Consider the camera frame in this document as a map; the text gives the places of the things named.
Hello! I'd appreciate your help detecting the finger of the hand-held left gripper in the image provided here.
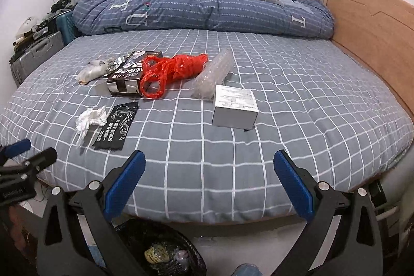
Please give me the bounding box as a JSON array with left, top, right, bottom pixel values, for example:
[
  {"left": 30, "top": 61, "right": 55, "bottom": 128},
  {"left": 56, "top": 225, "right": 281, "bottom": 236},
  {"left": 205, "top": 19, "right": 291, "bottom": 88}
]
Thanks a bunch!
[
  {"left": 0, "top": 138, "right": 32, "bottom": 163},
  {"left": 0, "top": 147, "right": 58, "bottom": 177}
]

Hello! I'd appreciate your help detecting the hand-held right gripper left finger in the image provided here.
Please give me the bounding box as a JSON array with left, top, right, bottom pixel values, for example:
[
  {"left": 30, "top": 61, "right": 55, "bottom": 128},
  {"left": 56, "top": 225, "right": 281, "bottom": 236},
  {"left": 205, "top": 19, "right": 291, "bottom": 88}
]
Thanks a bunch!
[{"left": 36, "top": 150, "right": 146, "bottom": 276}]

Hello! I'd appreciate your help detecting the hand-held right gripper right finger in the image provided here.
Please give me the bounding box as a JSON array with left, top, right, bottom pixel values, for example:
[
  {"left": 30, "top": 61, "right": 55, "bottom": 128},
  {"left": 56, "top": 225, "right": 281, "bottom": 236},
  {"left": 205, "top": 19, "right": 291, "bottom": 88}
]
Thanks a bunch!
[{"left": 273, "top": 149, "right": 379, "bottom": 276}]

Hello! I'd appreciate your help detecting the black printed packet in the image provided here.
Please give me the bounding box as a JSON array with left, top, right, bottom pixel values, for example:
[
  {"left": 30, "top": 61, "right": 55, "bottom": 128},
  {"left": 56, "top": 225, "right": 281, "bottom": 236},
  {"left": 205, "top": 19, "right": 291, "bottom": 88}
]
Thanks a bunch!
[{"left": 91, "top": 101, "right": 139, "bottom": 151}]

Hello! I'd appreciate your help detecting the bin with black liner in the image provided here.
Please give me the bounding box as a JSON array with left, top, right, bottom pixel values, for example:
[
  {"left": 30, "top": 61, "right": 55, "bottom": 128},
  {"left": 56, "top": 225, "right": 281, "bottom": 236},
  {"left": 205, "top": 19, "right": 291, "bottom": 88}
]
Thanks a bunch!
[{"left": 112, "top": 219, "right": 208, "bottom": 276}]

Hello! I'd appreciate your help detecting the white tissue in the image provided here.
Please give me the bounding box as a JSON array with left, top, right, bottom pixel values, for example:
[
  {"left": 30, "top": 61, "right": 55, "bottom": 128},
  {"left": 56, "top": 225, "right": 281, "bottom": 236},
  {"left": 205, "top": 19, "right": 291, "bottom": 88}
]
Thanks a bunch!
[{"left": 75, "top": 106, "right": 109, "bottom": 147}]

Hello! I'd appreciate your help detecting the white cardboard box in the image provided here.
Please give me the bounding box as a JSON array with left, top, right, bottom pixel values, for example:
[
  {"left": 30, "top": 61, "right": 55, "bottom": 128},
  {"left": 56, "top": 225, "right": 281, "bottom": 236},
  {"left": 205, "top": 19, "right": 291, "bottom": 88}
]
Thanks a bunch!
[{"left": 212, "top": 85, "right": 258, "bottom": 130}]

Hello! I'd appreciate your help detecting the white yellow snack wrapper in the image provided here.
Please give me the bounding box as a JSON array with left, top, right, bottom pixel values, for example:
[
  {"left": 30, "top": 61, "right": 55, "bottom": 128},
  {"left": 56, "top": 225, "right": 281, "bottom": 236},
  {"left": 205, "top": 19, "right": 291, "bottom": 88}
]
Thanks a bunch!
[{"left": 78, "top": 53, "right": 130, "bottom": 83}]

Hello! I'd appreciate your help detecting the red plastic bag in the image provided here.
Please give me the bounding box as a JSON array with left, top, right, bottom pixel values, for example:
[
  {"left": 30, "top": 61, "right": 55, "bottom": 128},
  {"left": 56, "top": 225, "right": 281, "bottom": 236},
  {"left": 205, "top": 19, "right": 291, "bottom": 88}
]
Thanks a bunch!
[{"left": 140, "top": 54, "right": 209, "bottom": 99}]

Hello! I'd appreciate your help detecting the clear bubble wrap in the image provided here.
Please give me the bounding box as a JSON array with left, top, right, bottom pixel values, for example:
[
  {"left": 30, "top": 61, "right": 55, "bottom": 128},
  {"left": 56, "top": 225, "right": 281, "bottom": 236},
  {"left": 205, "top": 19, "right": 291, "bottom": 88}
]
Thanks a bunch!
[{"left": 191, "top": 49, "right": 232, "bottom": 99}]

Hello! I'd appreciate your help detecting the grey checkered bed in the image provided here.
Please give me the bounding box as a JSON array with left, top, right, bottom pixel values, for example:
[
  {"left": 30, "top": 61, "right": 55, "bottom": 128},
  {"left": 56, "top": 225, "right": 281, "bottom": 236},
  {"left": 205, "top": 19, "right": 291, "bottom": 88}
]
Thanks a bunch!
[{"left": 0, "top": 27, "right": 414, "bottom": 225}]

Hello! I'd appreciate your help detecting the yellow packet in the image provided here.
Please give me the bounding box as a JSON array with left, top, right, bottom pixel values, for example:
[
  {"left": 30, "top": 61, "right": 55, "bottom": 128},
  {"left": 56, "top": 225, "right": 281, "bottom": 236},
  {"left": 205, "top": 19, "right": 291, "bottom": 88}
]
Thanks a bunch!
[{"left": 144, "top": 245, "right": 169, "bottom": 264}]

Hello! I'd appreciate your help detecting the grey suitcase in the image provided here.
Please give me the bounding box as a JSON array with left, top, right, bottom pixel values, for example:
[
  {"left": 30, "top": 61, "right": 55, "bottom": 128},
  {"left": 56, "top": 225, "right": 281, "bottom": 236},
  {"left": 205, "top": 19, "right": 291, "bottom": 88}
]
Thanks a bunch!
[{"left": 10, "top": 31, "right": 65, "bottom": 87}]

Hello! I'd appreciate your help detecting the white rounded object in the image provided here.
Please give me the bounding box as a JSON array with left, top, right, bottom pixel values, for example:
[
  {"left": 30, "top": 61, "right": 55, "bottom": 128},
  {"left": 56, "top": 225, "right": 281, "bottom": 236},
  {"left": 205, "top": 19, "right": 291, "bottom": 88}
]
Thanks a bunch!
[{"left": 16, "top": 16, "right": 39, "bottom": 37}]

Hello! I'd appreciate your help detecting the teal suitcase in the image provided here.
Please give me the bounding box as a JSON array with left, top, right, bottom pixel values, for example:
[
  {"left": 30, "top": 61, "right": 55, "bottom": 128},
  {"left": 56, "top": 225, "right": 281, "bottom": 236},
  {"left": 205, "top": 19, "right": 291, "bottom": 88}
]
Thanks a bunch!
[{"left": 56, "top": 9, "right": 78, "bottom": 45}]

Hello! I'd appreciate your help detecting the dark clutter pile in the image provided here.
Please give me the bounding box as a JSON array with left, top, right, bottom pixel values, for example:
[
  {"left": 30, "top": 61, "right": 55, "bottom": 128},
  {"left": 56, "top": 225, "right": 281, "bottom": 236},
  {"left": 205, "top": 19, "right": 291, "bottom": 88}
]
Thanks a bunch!
[{"left": 50, "top": 0, "right": 76, "bottom": 16}]

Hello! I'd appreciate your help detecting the wooden headboard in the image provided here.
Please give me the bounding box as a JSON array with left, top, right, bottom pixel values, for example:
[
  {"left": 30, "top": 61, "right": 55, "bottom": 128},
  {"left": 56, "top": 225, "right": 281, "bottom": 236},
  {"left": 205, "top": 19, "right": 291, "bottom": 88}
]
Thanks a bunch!
[{"left": 327, "top": 0, "right": 414, "bottom": 121}]

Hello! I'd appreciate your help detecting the blue striped quilt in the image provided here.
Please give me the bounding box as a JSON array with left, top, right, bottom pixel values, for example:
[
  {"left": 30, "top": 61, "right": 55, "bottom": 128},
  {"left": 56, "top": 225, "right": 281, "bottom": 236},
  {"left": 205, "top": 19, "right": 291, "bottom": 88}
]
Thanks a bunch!
[{"left": 72, "top": 0, "right": 335, "bottom": 39}]

